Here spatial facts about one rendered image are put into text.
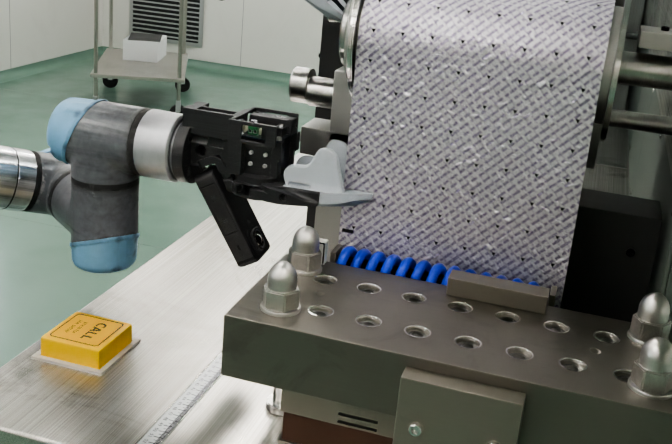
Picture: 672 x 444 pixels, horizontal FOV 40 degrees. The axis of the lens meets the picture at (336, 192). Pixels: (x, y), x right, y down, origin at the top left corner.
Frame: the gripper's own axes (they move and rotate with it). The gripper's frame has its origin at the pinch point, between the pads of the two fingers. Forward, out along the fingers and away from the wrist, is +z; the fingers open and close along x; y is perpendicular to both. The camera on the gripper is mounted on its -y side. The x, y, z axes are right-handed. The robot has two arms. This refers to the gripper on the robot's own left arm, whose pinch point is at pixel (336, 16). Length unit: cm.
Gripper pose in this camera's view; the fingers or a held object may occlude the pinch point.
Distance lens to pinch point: 99.9
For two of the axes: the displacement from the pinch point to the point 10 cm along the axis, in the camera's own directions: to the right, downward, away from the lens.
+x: 2.9, -2.7, 9.2
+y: 6.7, -6.3, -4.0
